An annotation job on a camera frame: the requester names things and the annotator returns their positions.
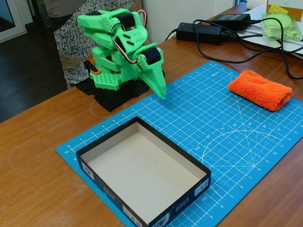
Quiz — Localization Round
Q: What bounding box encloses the orange fluffy towel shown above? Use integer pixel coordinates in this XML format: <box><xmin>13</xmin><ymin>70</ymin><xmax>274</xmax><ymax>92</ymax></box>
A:
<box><xmin>228</xmin><ymin>69</ymin><xmax>294</xmax><ymax>112</ymax></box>

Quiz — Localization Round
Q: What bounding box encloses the black-rimmed cardboard box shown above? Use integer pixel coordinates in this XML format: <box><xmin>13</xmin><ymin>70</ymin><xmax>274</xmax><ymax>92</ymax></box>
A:
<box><xmin>75</xmin><ymin>116</ymin><xmax>212</xmax><ymax>227</ymax></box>

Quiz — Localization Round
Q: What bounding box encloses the orange and black clamp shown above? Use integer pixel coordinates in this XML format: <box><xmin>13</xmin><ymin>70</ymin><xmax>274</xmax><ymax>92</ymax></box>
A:
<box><xmin>84</xmin><ymin>60</ymin><xmax>100</xmax><ymax>75</ymax></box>

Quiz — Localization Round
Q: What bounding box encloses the black power adapter blue light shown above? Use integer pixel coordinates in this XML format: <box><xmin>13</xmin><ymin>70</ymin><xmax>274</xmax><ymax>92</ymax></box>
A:
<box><xmin>176</xmin><ymin>22</ymin><xmax>223</xmax><ymax>45</ymax></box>

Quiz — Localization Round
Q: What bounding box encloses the blue cutting mat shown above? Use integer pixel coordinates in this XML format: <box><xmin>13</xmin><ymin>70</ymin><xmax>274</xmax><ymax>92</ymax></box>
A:
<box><xmin>55</xmin><ymin>61</ymin><xmax>303</xmax><ymax>227</ymax></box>

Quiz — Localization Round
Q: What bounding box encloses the person in speckled top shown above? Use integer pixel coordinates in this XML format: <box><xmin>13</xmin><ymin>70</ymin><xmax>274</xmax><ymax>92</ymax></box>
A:
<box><xmin>44</xmin><ymin>0</ymin><xmax>143</xmax><ymax>88</ymax></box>

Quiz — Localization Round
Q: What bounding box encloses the black power adapter white label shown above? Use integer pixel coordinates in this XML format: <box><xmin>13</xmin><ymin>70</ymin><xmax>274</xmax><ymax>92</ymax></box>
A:
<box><xmin>210</xmin><ymin>13</ymin><xmax>252</xmax><ymax>31</ymax></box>

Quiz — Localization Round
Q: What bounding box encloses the plastic bag with green pads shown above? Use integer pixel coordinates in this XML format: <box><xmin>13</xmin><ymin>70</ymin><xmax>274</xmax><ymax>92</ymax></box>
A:
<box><xmin>260</xmin><ymin>11</ymin><xmax>303</xmax><ymax>42</ymax></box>

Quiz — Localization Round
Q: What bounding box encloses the white paper stack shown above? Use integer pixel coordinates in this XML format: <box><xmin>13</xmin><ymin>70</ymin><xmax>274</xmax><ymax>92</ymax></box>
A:
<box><xmin>233</xmin><ymin>1</ymin><xmax>303</xmax><ymax>59</ymax></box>

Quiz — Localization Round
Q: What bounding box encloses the white framed glass door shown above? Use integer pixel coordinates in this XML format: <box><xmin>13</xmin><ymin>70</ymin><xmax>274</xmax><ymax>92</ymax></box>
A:
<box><xmin>0</xmin><ymin>0</ymin><xmax>27</xmax><ymax>44</ymax></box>

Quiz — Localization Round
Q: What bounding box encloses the brown box yellow sticker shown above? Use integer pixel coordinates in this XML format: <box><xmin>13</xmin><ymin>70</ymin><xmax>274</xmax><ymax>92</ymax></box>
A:
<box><xmin>266</xmin><ymin>0</ymin><xmax>303</xmax><ymax>15</ymax></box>

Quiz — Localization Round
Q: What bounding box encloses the red white black servo wire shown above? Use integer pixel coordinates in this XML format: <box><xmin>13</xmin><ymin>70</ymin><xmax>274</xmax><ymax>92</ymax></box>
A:
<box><xmin>110</xmin><ymin>9</ymin><xmax>149</xmax><ymax>65</ymax></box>

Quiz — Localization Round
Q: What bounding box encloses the black adapter input cable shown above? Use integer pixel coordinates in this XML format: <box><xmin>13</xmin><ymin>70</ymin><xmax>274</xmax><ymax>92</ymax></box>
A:
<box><xmin>164</xmin><ymin>28</ymin><xmax>178</xmax><ymax>42</ymax></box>

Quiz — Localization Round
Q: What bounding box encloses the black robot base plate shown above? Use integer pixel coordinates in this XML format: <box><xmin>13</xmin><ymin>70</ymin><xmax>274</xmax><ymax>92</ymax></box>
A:
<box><xmin>75</xmin><ymin>77</ymin><xmax>152</xmax><ymax>112</ymax></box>

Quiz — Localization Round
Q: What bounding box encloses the black looping power cable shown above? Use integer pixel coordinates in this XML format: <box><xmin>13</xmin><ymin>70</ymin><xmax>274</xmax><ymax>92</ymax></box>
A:
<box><xmin>192</xmin><ymin>18</ymin><xmax>285</xmax><ymax>63</ymax></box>

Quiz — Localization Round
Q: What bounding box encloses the black adapter output cable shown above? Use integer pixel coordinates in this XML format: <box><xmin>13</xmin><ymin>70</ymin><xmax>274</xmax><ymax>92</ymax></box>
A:
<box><xmin>221</xmin><ymin>30</ymin><xmax>303</xmax><ymax>52</ymax></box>

